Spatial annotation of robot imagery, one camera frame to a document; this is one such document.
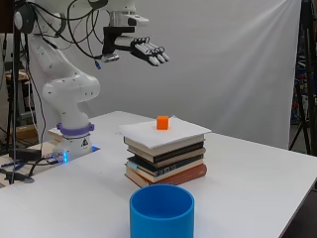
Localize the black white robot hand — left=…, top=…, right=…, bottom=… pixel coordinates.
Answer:
left=114, top=35, right=171, bottom=67

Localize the orange cube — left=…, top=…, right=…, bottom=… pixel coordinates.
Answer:
left=156, top=115, right=170, bottom=131

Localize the white backdrop sheet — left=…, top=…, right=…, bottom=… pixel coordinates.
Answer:
left=24, top=0, right=302, bottom=151

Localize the book with cream pages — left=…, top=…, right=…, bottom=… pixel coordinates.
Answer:
left=123, top=133, right=206, bottom=158

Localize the black book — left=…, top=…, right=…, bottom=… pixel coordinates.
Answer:
left=127, top=141, right=206, bottom=164

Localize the dark blue printed book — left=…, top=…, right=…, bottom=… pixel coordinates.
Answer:
left=126, top=155, right=206, bottom=179

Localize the red-brown book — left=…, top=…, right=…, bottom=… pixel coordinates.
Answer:
left=124, top=163, right=209, bottom=188

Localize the black stand pole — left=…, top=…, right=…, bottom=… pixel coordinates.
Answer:
left=5, top=0, right=36, bottom=184

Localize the cardboard box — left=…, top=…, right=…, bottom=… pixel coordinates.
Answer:
left=14, top=123, right=40, bottom=144

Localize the black power box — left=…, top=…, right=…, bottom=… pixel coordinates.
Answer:
left=9, top=148, right=43, bottom=162

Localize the black tripod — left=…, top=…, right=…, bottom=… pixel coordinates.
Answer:
left=288, top=0, right=317, bottom=157

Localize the blue round tub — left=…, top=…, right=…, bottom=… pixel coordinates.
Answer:
left=129, top=183, right=196, bottom=238

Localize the blue pen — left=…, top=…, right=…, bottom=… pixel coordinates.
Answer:
left=0, top=160, right=25, bottom=169

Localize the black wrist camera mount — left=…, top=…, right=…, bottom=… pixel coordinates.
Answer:
left=100, top=26, right=137, bottom=64

